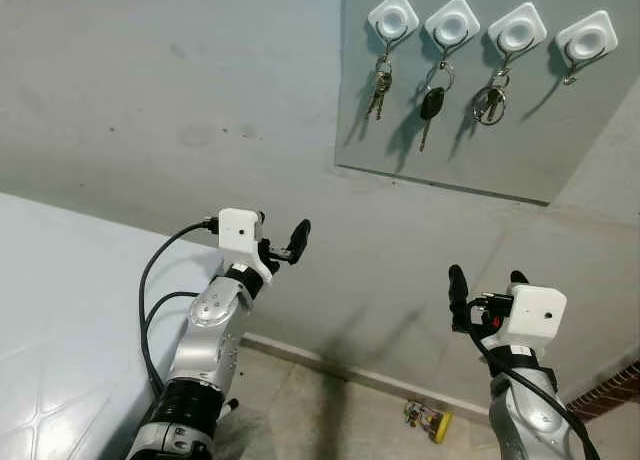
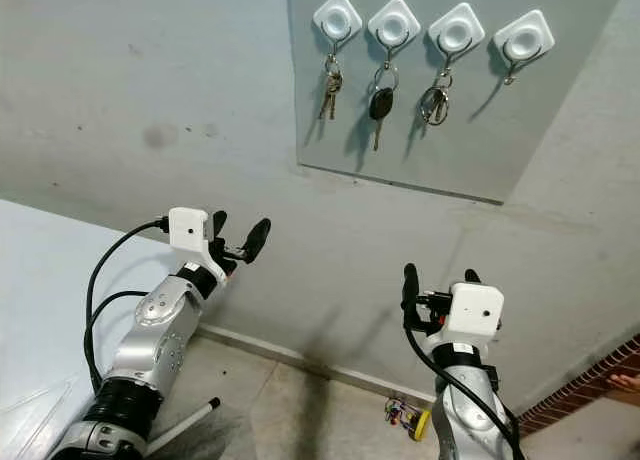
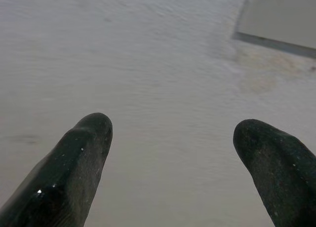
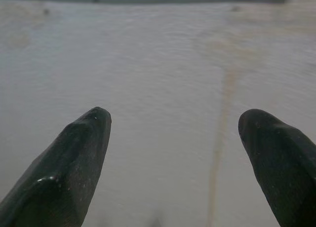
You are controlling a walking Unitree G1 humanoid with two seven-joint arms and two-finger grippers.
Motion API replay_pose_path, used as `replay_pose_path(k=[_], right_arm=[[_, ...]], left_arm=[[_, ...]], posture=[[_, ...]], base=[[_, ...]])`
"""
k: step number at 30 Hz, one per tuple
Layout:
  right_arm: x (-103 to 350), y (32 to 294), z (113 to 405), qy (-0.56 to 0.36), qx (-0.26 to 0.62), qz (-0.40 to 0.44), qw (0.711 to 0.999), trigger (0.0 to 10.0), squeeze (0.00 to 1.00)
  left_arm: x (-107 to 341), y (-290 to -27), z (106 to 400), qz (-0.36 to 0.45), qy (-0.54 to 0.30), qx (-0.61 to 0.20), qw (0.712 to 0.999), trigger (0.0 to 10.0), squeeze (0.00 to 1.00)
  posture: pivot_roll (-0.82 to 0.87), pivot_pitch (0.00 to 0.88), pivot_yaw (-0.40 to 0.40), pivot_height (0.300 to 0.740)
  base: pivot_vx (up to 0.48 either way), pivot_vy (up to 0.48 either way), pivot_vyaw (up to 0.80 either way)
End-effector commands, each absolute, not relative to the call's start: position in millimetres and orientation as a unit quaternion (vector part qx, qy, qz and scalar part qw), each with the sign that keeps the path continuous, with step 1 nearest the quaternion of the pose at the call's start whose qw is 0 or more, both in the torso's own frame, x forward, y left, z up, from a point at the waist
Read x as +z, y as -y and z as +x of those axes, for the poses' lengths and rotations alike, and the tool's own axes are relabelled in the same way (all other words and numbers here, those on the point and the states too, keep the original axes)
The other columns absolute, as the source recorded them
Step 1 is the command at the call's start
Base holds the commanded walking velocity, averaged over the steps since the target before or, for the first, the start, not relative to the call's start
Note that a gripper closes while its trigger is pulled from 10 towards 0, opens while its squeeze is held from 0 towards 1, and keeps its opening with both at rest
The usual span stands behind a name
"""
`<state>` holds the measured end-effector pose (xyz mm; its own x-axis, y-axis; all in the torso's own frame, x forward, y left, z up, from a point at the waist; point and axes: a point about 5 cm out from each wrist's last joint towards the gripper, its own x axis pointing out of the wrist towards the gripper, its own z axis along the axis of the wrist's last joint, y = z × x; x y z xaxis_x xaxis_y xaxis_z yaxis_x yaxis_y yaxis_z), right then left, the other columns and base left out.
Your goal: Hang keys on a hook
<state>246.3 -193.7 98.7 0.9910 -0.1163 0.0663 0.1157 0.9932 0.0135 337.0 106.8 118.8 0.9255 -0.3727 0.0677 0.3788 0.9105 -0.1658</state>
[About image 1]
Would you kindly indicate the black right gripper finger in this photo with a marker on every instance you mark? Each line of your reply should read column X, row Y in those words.
column 518, row 278
column 458, row 292

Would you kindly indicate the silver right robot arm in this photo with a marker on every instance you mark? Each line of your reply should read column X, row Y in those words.
column 530, row 410

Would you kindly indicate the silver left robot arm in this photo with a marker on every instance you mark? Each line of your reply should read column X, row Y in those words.
column 205, row 330

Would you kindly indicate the small yellow gadget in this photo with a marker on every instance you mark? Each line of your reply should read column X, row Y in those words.
column 430, row 420

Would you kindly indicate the red brick ledge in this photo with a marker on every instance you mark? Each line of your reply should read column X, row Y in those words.
column 610, row 385

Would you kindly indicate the white rod black tip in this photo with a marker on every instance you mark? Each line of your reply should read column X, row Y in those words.
column 232, row 406

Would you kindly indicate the small silver key bunch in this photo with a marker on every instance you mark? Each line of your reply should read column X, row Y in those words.
column 379, row 92

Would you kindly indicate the black car key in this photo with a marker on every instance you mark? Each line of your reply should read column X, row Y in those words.
column 432, row 104

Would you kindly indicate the white table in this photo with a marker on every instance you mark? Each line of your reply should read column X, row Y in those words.
column 60, row 330

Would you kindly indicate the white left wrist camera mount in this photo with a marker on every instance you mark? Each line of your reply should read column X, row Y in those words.
column 238, row 230

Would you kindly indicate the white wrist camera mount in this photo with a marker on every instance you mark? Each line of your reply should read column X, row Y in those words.
column 238, row 230
column 535, row 315

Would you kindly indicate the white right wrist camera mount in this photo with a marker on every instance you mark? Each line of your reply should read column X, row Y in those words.
column 535, row 315

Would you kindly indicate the grey wall board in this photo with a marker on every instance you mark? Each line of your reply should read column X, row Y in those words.
column 580, row 130

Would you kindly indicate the white square wall hook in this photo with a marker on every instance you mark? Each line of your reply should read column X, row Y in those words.
column 516, row 30
column 452, row 25
column 586, row 40
column 393, row 20

